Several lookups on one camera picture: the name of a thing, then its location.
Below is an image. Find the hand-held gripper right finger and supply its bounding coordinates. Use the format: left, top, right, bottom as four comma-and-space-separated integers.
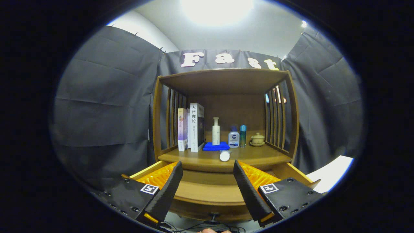
233, 160, 327, 227

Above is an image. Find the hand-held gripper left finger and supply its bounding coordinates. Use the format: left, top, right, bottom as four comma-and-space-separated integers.
97, 161, 184, 228

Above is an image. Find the white flat board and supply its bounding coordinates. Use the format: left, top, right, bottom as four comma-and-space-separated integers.
306, 155, 354, 194

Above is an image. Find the purple book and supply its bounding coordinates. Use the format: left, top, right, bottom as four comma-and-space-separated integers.
178, 108, 189, 151

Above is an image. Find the white pump bottle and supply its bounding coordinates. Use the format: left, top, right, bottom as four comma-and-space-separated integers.
212, 117, 221, 145

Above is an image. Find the large round ceiling light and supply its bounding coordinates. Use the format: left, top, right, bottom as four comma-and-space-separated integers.
181, 0, 254, 25

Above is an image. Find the brown wooden cabinet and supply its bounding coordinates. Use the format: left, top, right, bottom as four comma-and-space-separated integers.
152, 67, 300, 173

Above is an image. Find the white blue-capped lotion bottle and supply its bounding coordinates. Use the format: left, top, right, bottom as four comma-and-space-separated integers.
228, 126, 240, 148

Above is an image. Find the white thick book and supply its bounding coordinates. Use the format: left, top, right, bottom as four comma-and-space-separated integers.
188, 103, 205, 152

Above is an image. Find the black backdrop cloth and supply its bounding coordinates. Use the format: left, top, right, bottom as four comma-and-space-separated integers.
50, 24, 364, 194

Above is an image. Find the brown wooden countertop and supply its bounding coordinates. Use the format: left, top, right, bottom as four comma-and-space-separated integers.
158, 142, 292, 173

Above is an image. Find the blue folded towel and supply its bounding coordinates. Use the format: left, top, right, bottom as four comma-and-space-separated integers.
203, 141, 230, 151

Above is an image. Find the yellow lidded ceramic teacup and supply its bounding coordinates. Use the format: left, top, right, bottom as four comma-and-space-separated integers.
250, 132, 266, 147

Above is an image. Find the brown wooden drawer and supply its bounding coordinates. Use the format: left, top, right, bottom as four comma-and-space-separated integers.
121, 160, 321, 224

